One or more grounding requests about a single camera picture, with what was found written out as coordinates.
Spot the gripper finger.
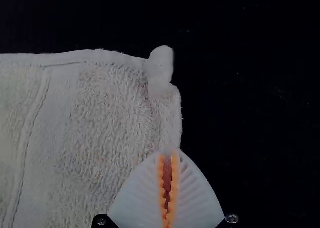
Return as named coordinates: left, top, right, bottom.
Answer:
left=167, top=149, right=240, bottom=228
left=91, top=149, right=174, bottom=228

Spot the pale towel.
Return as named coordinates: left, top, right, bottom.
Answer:
left=0, top=45, right=184, bottom=228

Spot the black mat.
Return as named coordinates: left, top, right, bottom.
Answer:
left=0, top=0, right=320, bottom=228

